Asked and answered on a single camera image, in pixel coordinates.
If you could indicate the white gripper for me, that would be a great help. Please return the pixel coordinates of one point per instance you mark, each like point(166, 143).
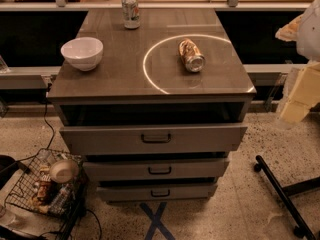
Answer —
point(311, 34)

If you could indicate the orange soda can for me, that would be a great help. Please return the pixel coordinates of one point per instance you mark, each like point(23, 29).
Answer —
point(192, 58)

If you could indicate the white green soda can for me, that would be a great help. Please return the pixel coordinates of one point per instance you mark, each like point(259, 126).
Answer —
point(131, 14)

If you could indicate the top grey drawer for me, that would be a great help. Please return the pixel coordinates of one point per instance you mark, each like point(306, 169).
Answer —
point(153, 139)

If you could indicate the grey drawer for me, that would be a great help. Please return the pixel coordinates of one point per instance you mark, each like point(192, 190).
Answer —
point(157, 192)
point(153, 139)
point(156, 169)

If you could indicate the black chair base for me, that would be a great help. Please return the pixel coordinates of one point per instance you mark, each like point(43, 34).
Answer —
point(285, 192)

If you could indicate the middle grey drawer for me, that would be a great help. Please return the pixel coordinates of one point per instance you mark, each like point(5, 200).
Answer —
point(156, 169)

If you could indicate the grey drawer cabinet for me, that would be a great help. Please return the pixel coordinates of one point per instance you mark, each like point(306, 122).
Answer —
point(142, 81)

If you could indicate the bottom grey drawer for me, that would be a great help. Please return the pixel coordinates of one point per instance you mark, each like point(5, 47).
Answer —
point(157, 192)

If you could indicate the white ceramic bowl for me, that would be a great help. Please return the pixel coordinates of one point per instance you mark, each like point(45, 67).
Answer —
point(83, 53)

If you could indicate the beige bowl in basket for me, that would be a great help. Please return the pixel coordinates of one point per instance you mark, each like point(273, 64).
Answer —
point(64, 171)

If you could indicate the snack packets in basket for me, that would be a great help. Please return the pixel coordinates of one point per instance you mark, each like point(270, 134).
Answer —
point(49, 197)

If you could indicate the black wire basket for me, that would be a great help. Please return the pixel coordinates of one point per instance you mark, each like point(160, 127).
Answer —
point(22, 190)

